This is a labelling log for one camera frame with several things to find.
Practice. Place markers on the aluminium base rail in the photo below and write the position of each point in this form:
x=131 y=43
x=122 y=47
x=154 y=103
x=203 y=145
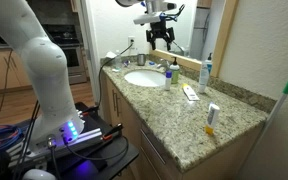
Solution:
x=87 y=136

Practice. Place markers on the white dome object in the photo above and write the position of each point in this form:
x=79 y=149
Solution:
x=37 y=175

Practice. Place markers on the tall white lotion bottle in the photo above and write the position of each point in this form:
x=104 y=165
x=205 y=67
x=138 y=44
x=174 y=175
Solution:
x=204 y=75

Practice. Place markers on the folded white paper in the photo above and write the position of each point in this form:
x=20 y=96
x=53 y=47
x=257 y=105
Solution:
x=110 y=55

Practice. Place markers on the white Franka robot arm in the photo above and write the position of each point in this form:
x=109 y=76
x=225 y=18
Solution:
x=44 y=66

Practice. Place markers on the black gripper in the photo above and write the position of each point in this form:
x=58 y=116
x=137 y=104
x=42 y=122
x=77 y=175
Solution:
x=158 y=27

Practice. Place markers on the black robot cart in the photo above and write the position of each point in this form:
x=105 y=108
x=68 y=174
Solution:
x=117 y=153

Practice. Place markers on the wood framed mirror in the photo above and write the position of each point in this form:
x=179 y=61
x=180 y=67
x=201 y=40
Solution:
x=222 y=36

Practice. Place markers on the white oval sink basin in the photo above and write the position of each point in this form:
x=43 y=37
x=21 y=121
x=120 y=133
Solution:
x=144 y=78

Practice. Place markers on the green soap pump bottle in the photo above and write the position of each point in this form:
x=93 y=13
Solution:
x=174 y=73

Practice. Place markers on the black steel oven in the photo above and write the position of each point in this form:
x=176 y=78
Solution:
x=72 y=56

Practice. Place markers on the wooden vanity cabinet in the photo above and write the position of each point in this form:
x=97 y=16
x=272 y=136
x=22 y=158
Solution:
x=127 y=113

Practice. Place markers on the flat white yellow-capped tube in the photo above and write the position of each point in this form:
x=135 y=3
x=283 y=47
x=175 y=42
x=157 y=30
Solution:
x=190 y=93

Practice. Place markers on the white sunscreen tube yellow cap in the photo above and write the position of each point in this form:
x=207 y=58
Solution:
x=212 y=116

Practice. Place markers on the steel cup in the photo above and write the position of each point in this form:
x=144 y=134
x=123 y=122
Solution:
x=141 y=60

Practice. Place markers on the orange black clamp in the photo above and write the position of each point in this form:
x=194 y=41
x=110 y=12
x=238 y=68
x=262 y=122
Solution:
x=114 y=130

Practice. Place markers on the green white lens case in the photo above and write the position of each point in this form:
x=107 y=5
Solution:
x=115 y=70

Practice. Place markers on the clear plastic water bottle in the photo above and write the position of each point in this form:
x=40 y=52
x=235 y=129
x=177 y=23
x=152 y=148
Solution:
x=118 y=61

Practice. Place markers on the white wall outlet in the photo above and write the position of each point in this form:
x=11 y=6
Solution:
x=131 y=41

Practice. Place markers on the purple toothpaste tube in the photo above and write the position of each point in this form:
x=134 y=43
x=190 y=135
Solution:
x=126 y=63

